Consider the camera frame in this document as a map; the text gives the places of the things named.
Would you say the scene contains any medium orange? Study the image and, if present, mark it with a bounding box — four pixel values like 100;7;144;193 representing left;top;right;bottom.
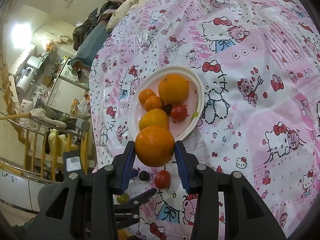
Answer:
135;125;175;167

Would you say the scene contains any dark red tomato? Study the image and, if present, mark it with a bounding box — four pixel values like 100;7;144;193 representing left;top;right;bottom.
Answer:
170;105;188;122

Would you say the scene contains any green grape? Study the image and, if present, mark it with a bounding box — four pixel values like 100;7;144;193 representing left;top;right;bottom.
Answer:
116;193;130;205

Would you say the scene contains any dark grape on cloth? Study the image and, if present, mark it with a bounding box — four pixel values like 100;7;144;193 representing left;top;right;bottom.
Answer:
138;171;150;181

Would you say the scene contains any red cherry tomato on cloth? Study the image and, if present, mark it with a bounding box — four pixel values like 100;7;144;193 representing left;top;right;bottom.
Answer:
154;170;171;189

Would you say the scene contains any yellow wooden railing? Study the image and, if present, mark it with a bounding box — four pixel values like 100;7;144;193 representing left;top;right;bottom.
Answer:
1;112;90;182

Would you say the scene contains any pink white oval plate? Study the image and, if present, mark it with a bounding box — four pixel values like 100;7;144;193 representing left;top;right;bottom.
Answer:
129;67;204;140

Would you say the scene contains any dark grape on plate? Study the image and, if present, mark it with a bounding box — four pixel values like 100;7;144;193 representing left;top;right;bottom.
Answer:
163;104;173;116

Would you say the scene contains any small mandarin front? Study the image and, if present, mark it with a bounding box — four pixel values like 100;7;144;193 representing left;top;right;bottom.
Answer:
144;95;165;112

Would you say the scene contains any small mandarin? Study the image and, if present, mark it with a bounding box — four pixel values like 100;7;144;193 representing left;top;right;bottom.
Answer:
138;88;156;106
144;95;165;112

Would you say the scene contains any small mandarin rear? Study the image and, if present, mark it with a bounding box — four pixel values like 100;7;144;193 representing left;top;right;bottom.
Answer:
138;88;156;106

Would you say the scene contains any large orange on plate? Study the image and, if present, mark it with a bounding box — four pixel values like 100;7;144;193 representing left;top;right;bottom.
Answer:
158;74;189;105

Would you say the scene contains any white cabinet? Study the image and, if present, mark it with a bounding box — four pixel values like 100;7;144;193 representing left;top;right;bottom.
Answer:
46;58;88;114

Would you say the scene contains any teal blue pillow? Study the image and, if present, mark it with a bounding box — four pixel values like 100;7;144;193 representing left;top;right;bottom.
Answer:
70;21;110;71

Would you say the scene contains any white kitchen appliance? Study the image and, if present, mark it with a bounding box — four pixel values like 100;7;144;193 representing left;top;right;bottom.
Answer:
16;67;36;95

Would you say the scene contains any pink Hello Kitty cloth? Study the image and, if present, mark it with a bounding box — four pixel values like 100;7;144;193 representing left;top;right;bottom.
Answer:
89;0;319;236

